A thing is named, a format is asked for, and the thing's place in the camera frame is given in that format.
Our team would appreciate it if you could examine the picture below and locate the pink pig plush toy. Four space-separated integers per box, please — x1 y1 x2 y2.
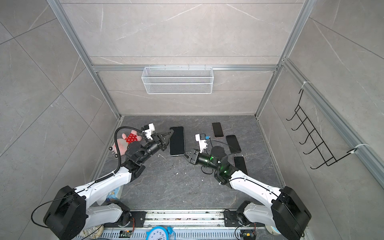
109 130 143 158

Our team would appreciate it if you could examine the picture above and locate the crumpled patterned cloth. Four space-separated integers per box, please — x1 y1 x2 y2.
81 226 104 240

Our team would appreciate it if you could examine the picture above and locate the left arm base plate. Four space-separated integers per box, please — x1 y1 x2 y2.
118 211 147 228

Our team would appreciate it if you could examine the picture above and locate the black wire hook rack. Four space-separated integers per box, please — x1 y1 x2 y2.
286 89 367 170

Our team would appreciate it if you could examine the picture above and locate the cream alarm clock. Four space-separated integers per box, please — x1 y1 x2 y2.
266 226 281 236

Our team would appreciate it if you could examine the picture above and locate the long black phone right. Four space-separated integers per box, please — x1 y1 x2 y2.
233 156 248 175

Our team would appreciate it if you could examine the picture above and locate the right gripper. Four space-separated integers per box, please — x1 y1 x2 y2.
181 149 222 173

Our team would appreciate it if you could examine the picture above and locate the aluminium mounting rail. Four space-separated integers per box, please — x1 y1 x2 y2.
73 209 304 231

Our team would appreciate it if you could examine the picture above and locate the blue alarm clock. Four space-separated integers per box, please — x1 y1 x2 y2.
146 226 175 240

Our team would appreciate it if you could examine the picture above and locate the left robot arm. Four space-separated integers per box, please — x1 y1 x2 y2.
43 130 174 240

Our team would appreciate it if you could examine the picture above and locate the phone with pink edge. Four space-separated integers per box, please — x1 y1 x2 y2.
212 122 224 138

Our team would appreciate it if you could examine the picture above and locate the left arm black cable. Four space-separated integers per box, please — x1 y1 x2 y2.
113 126 144 175

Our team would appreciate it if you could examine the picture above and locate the wet wipes pack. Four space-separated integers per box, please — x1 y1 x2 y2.
106 186 124 202

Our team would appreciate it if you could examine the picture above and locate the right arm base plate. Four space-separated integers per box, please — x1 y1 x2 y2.
223 209 265 227

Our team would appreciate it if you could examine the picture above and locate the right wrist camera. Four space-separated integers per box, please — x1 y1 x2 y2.
195 134 210 153

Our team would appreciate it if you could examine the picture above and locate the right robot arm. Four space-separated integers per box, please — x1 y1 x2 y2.
184 146 312 240

